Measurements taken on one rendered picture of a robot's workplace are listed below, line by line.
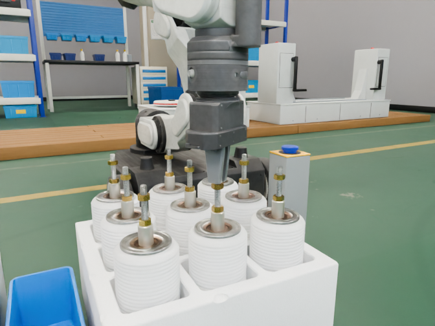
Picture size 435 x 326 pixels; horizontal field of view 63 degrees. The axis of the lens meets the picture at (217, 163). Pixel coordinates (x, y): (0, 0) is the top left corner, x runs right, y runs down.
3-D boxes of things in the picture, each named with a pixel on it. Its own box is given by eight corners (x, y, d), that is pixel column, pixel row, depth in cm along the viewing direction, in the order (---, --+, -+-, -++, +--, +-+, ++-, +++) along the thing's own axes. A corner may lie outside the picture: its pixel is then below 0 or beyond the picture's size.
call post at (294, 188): (265, 266, 94) (268, 152, 87) (286, 260, 97) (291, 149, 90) (281, 279, 88) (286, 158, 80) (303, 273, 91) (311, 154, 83)
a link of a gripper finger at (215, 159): (207, 180, 56) (207, 141, 54) (224, 184, 54) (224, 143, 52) (201, 183, 54) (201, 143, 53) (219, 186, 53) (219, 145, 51)
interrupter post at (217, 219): (228, 231, 57) (228, 211, 56) (215, 234, 55) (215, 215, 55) (219, 226, 59) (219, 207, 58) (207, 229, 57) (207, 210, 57)
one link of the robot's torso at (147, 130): (137, 145, 147) (136, 114, 144) (182, 141, 157) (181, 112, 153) (153, 154, 130) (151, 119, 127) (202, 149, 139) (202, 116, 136)
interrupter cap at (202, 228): (250, 233, 56) (250, 228, 56) (210, 245, 52) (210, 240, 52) (223, 217, 62) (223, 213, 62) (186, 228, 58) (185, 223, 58)
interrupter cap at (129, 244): (111, 255, 49) (111, 251, 49) (130, 233, 56) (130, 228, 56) (164, 259, 48) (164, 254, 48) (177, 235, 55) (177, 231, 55)
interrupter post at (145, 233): (135, 248, 51) (134, 227, 50) (141, 240, 53) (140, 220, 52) (151, 249, 51) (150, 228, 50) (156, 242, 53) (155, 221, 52)
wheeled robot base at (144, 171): (93, 183, 160) (87, 109, 152) (197, 169, 184) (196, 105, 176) (130, 237, 106) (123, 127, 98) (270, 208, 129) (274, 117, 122)
